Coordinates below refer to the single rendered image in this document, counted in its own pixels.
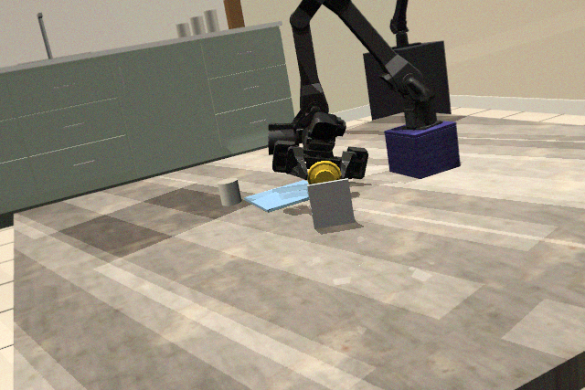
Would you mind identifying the light blue flat mat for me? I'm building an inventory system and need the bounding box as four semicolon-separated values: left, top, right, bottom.
244;180;309;213

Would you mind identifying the yellow plate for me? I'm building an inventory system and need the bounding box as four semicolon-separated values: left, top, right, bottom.
307;161;341;184

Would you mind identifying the beige cylinder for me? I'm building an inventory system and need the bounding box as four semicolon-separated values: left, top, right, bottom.
218;178;241;206

